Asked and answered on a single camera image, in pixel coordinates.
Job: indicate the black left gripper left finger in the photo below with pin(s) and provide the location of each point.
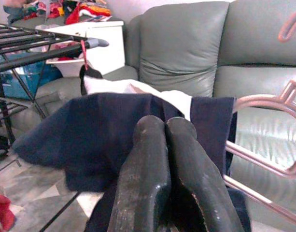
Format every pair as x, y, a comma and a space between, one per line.
143, 169

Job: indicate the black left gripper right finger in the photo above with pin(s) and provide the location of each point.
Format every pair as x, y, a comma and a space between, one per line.
198, 174

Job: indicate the navy garment with white lining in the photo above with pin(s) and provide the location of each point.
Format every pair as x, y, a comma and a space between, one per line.
89, 133

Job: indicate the pink plastic clothes hanger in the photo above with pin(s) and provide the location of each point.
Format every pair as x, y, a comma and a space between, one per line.
258, 101

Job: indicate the grey green leather sofa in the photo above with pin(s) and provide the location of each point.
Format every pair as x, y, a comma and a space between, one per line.
176, 48

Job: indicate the white drawer cabinet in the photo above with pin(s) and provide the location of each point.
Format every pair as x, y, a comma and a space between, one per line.
106, 48

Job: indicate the black metal drying rack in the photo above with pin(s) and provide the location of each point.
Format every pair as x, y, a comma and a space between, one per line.
97, 43

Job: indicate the red cloth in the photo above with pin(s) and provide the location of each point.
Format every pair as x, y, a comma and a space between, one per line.
3, 210

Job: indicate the blue storage box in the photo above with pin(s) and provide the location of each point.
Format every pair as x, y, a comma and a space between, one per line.
17, 82

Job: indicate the colourful clothes pile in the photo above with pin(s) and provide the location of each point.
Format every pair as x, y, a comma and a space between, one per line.
85, 12

